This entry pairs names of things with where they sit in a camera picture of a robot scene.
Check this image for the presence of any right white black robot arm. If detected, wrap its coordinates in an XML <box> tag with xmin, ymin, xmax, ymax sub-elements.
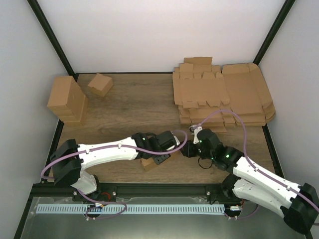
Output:
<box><xmin>182</xmin><ymin>125</ymin><xmax>319</xmax><ymax>235</ymax></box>

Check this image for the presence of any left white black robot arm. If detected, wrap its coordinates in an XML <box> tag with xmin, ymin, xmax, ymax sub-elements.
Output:
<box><xmin>50</xmin><ymin>130</ymin><xmax>180</xmax><ymax>201</ymax></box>

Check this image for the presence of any small folded cardboard box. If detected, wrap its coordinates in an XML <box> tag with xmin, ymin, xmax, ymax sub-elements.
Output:
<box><xmin>87</xmin><ymin>73</ymin><xmax>114</xmax><ymax>97</ymax></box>

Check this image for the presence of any low folded cardboard box stack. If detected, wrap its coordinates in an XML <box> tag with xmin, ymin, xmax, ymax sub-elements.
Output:
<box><xmin>57</xmin><ymin>95</ymin><xmax>88</xmax><ymax>126</ymax></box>

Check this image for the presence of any tall folded cardboard box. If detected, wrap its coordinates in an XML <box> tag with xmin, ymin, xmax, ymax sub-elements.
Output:
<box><xmin>47</xmin><ymin>76</ymin><xmax>84</xmax><ymax>115</ymax></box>

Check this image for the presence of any stack of flat cardboard blanks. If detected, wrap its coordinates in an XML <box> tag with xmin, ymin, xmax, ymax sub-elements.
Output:
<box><xmin>172</xmin><ymin>57</ymin><xmax>230</xmax><ymax>126</ymax></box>

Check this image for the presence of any large flat cardboard blanks stack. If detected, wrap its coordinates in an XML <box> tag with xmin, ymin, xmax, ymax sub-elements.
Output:
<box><xmin>221</xmin><ymin>63</ymin><xmax>276</xmax><ymax>126</ymax></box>

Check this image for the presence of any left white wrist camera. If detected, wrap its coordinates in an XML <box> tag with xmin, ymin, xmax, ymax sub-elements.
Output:
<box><xmin>166</xmin><ymin>135</ymin><xmax>180</xmax><ymax>151</ymax></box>

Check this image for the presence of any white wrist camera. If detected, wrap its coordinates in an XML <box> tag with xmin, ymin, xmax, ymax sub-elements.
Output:
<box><xmin>166</xmin><ymin>135</ymin><xmax>180</xmax><ymax>151</ymax></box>
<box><xmin>189</xmin><ymin>125</ymin><xmax>202</xmax><ymax>144</ymax></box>

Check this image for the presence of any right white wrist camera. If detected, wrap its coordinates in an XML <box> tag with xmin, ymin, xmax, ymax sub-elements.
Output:
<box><xmin>189</xmin><ymin>125</ymin><xmax>202</xmax><ymax>144</ymax></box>

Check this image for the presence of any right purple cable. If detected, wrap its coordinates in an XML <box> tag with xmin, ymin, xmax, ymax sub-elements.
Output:
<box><xmin>191</xmin><ymin>109</ymin><xmax>319</xmax><ymax>221</ymax></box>

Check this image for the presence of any purple cable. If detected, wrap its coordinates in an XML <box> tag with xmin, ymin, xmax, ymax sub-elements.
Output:
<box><xmin>191</xmin><ymin>109</ymin><xmax>319</xmax><ymax>221</ymax></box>
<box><xmin>40</xmin><ymin>129</ymin><xmax>188</xmax><ymax>221</ymax></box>

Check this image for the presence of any black aluminium frame rail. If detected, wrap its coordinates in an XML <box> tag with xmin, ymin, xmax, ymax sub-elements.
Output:
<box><xmin>31</xmin><ymin>183</ymin><xmax>225</xmax><ymax>199</ymax></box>

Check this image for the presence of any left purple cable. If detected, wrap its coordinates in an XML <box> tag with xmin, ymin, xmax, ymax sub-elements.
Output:
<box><xmin>40</xmin><ymin>129</ymin><xmax>188</xmax><ymax>221</ymax></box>

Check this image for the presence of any light blue slotted cable duct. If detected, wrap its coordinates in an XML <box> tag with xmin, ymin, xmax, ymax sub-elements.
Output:
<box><xmin>36</xmin><ymin>204</ymin><xmax>225</xmax><ymax>215</ymax></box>

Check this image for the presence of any grey metal base plate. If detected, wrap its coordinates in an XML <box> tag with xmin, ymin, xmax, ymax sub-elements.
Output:
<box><xmin>20</xmin><ymin>198</ymin><xmax>302</xmax><ymax>239</ymax></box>

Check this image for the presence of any right black frame post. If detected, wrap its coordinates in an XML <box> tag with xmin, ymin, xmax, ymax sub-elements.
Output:
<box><xmin>253</xmin><ymin>0</ymin><xmax>296</xmax><ymax>65</ymax></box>

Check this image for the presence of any black frame post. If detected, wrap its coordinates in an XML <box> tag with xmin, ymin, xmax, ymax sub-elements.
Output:
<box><xmin>253</xmin><ymin>0</ymin><xmax>296</xmax><ymax>65</ymax></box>
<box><xmin>27</xmin><ymin>0</ymin><xmax>75</xmax><ymax>76</ymax></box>

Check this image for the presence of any left black frame post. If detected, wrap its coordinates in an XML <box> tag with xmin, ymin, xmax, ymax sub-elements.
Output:
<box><xmin>27</xmin><ymin>0</ymin><xmax>75</xmax><ymax>76</ymax></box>

